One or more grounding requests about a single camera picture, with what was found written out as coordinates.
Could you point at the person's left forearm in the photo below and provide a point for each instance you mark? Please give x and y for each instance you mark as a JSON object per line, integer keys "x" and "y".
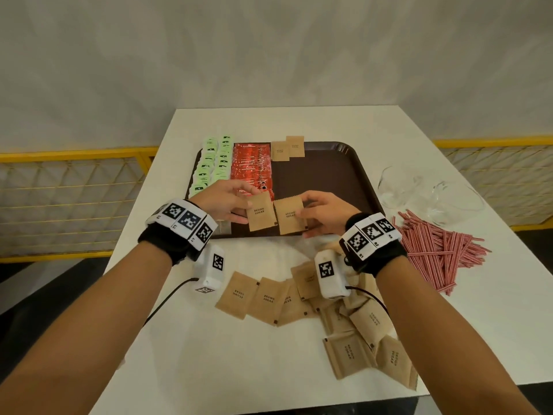
{"x": 77, "y": 332}

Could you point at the marker cube on right wrist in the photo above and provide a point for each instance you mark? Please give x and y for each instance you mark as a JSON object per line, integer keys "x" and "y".
{"x": 330, "y": 276}

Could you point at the person's right hand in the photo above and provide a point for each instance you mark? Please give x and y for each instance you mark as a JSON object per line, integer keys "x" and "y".
{"x": 332, "y": 213}

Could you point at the wristband with marker tiles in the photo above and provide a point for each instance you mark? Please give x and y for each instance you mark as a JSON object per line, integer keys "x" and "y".
{"x": 371, "y": 237}
{"x": 183, "y": 222}

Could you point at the pile of pink stirrer sticks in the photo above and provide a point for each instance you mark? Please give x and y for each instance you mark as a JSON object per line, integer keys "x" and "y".
{"x": 436, "y": 250}

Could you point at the clear glass cups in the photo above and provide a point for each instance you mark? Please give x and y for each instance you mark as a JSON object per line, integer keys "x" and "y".
{"x": 453, "y": 203}

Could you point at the person's right forearm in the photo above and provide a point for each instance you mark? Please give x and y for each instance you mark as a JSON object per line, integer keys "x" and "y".
{"x": 453, "y": 341}

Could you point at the brown plastic tray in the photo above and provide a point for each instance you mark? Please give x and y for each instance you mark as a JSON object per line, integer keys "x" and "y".
{"x": 328, "y": 177}

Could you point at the neat rows of tea bags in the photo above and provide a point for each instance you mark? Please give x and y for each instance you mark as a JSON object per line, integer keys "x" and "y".
{"x": 207, "y": 168}

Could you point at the pile of brown sugar packets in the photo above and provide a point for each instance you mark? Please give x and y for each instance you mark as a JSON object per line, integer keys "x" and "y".
{"x": 268, "y": 300}

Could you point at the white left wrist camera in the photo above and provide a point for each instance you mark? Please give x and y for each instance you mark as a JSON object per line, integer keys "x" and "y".
{"x": 211, "y": 267}

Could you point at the right wristband with marker tiles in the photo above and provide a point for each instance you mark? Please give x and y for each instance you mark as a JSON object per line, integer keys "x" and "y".
{"x": 371, "y": 237}

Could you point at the row of red Nescafe sachets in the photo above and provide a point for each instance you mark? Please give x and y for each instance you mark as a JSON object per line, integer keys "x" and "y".
{"x": 250, "y": 164}

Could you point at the person's left hand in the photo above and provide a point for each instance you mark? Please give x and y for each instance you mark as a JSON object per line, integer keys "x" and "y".
{"x": 220, "y": 200}

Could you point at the left wristband with marker tiles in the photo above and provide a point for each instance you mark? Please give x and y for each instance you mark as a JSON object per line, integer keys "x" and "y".
{"x": 183, "y": 222}

